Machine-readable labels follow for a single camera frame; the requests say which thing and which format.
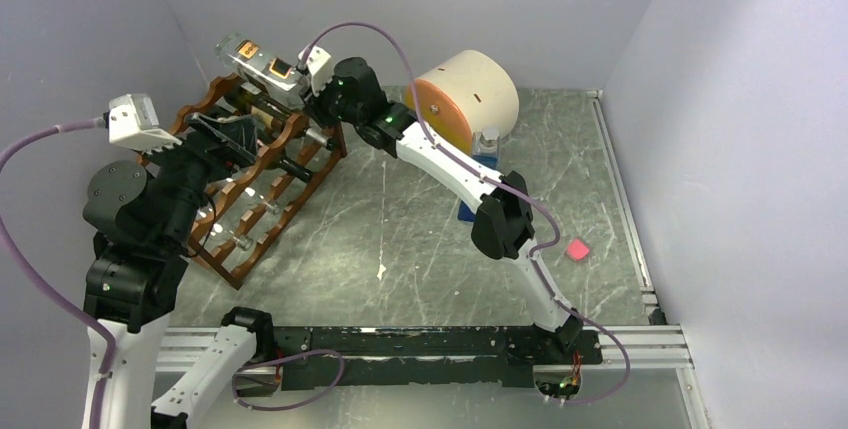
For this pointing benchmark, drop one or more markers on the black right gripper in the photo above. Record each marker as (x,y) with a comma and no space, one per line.
(314,105)

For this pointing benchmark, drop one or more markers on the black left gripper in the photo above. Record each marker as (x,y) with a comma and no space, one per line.
(238,132)

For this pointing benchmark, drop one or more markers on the clear bottle with black cap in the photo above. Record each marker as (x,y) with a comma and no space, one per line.
(280,81)

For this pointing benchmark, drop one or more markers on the blue bottle with silver cap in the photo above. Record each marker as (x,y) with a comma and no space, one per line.
(485,149)

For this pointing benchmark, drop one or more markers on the dark green wine bottle front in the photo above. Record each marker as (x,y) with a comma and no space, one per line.
(283,162)

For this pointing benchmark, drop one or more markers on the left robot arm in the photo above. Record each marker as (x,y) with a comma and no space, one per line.
(143,224)

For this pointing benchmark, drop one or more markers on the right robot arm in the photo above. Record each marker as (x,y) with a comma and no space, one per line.
(349,92)

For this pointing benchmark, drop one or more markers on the brown wooden wine rack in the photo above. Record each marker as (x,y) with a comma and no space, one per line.
(227,261)

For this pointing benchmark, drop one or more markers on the cream orange yellow cylinder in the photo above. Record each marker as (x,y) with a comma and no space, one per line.
(464,95)

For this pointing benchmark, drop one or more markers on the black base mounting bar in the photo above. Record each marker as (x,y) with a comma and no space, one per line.
(384,356)

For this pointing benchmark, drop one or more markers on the pink eraser block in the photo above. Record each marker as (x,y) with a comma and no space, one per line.
(577,250)

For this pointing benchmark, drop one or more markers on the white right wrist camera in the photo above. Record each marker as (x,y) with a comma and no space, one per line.
(319,65)

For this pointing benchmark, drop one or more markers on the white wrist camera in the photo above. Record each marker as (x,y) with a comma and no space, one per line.
(133,124)
(319,65)

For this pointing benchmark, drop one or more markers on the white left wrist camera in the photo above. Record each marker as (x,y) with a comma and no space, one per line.
(133,124)

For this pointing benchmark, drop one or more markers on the aluminium frame rail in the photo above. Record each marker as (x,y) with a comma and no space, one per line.
(645,380)

